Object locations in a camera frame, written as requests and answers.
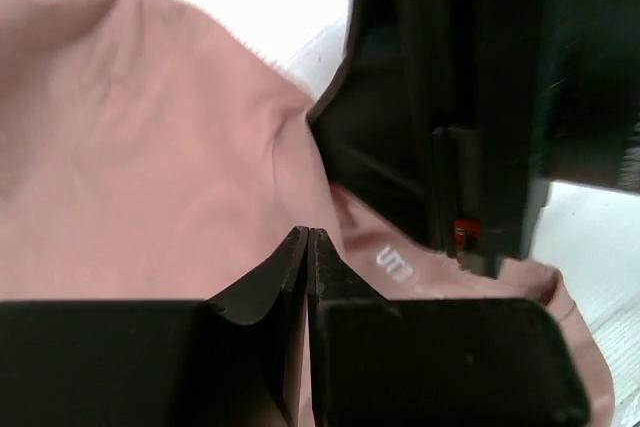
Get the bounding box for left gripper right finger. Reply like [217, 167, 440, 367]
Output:
[307, 229, 590, 426]

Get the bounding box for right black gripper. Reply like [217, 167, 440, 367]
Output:
[309, 0, 639, 277]

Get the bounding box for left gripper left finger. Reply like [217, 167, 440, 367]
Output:
[1, 228, 308, 426]

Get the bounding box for pink t shirt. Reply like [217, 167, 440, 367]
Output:
[1, 0, 615, 426]

